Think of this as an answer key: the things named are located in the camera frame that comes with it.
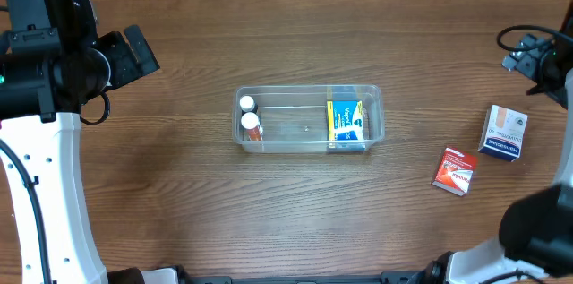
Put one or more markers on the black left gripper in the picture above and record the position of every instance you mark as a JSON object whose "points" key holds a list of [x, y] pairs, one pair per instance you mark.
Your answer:
{"points": [[124, 57]]}

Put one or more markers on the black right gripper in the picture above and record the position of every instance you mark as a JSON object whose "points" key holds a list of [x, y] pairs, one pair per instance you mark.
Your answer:
{"points": [[523, 55]]}

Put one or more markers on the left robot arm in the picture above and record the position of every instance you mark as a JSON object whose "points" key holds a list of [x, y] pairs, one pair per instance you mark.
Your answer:
{"points": [[53, 62]]}

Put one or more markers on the white Hansaplast box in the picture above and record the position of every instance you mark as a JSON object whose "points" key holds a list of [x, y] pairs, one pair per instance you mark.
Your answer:
{"points": [[503, 133]]}

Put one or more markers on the black bottle white cap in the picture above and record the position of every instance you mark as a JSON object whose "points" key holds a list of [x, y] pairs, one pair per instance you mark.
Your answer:
{"points": [[247, 104]]}

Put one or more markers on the red and white box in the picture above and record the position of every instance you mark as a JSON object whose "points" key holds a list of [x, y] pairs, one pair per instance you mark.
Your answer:
{"points": [[455, 171]]}

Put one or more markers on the clear plastic container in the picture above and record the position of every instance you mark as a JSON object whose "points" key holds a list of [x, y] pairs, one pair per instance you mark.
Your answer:
{"points": [[294, 119]]}

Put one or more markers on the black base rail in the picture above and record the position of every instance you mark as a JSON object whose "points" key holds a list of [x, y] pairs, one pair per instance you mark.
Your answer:
{"points": [[177, 275]]}

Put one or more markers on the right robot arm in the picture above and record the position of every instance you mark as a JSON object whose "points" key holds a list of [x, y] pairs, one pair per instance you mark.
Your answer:
{"points": [[535, 235]]}

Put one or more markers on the blue VapoDrops box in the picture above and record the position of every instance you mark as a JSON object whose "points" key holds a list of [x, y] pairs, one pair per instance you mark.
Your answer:
{"points": [[345, 120]]}

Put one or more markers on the orange bottle white cap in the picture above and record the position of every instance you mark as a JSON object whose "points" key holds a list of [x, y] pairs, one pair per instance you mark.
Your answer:
{"points": [[251, 124]]}

